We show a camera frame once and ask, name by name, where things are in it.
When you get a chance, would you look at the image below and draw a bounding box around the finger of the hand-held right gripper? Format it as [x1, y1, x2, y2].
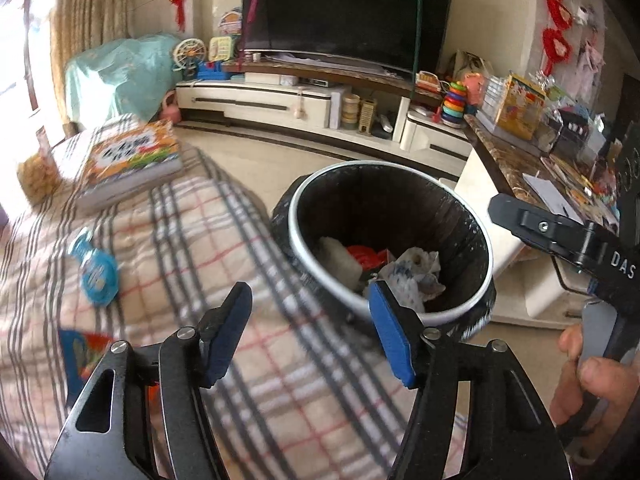
[488, 193, 609, 274]

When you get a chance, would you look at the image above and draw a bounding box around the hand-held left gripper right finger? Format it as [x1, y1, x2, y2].
[368, 280, 571, 480]

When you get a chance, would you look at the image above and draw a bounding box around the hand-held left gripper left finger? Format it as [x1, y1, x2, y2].
[45, 282, 254, 480]

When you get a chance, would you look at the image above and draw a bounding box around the black white-rimmed trash bin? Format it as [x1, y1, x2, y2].
[270, 160, 497, 347]

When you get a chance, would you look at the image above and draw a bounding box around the person's right hand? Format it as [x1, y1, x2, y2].
[550, 324, 640, 442]

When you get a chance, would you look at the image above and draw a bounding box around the white paper envelope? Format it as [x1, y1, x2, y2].
[522, 173, 584, 222]

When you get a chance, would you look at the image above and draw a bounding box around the crumpled white tissue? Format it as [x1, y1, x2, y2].
[367, 247, 447, 313]

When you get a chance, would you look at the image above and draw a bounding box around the marble-top side cabinet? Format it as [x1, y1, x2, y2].
[440, 112, 622, 322]

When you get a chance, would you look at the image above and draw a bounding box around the red plastic wrapper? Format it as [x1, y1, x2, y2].
[347, 245, 391, 273]

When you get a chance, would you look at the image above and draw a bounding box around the white foam piece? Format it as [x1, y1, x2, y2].
[316, 236, 363, 292]

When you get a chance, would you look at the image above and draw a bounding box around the colourful picture box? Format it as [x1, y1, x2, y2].
[494, 73, 547, 142]

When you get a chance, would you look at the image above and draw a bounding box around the blue red snack packet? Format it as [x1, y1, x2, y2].
[57, 328, 114, 392]

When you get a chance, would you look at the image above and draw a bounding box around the blue round wrapper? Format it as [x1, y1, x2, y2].
[67, 227, 121, 307]

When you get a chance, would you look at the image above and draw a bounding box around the toy cash register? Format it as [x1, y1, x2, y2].
[415, 70, 444, 95]

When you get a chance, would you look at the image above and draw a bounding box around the colourful picture book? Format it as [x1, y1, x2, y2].
[74, 119, 184, 212]

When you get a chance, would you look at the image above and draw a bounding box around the yellow grater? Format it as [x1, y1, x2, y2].
[359, 99, 377, 136]

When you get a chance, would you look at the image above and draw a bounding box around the pink toy kettle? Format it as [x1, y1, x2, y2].
[160, 90, 180, 124]

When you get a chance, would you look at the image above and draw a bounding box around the white television cabinet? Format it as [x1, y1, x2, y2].
[174, 79, 474, 177]

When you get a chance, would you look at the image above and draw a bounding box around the yellow snack bag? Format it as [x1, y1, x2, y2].
[17, 152, 62, 207]

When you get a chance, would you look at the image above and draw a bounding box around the blue toy block set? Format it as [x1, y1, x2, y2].
[197, 60, 232, 81]

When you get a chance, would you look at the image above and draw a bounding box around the teal cover cloth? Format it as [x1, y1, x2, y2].
[65, 33, 184, 132]

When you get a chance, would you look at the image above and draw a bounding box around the small white desk fan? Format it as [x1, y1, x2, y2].
[172, 37, 209, 79]

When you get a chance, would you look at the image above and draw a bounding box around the green toy phone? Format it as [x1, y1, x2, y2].
[208, 35, 234, 64]

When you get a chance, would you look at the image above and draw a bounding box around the black flat television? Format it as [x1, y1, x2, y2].
[242, 0, 455, 74]

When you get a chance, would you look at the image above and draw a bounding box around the beige patterned curtain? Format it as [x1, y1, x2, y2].
[50, 0, 132, 127]

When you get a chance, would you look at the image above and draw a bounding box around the rainbow stacking ring toy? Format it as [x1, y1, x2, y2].
[439, 79, 467, 127]

